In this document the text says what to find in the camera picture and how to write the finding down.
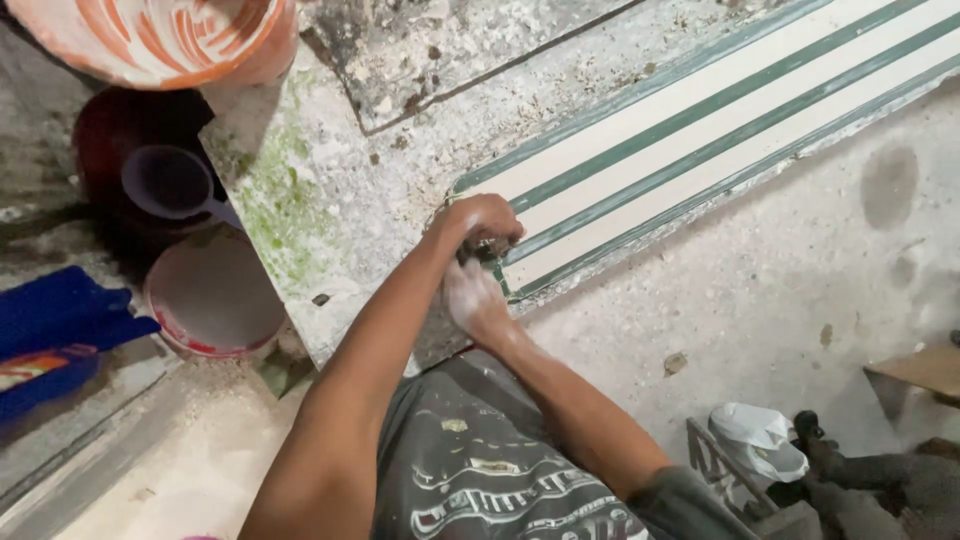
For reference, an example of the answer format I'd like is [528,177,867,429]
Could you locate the person's right hand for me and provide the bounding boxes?
[441,256,519,350]

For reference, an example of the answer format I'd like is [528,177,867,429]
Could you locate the person's left hand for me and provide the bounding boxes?
[423,193,526,264]

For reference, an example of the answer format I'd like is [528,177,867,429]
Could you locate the small dark scraper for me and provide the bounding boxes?
[471,238,514,264]

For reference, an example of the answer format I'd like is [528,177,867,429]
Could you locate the gray dusty slab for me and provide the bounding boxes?
[300,0,648,137]

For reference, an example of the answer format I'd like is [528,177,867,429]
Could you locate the dark gray printed shirt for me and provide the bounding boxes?
[372,348,760,540]

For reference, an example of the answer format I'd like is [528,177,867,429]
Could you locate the green plastic scrap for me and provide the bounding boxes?
[253,348,317,400]

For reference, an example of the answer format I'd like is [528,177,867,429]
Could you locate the green and white striped mould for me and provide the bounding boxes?
[447,0,960,303]

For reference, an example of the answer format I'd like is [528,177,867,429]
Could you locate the red-rimmed bucket of white plaster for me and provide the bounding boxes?
[144,225,291,360]

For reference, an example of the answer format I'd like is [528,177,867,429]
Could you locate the purple plastic scoop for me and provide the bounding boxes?
[121,144,243,231]

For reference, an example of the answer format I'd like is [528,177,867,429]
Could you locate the white plastic bag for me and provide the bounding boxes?
[708,402,811,483]

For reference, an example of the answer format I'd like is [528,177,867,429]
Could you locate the dark red bucket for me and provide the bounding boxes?
[72,86,230,235]

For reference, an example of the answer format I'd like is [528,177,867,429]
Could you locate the orange and white bucket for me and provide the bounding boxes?
[3,0,301,92]

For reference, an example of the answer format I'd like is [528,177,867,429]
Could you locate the brown cardboard piece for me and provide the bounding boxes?
[862,343,960,410]

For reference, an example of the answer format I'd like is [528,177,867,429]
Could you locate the blue packet with orange label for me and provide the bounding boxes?
[0,344,103,423]

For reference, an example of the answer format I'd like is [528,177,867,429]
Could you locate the dark tool heap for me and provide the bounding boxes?
[765,408,960,540]

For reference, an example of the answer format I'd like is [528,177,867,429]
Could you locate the gray metal frame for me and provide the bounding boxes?
[685,417,781,522]

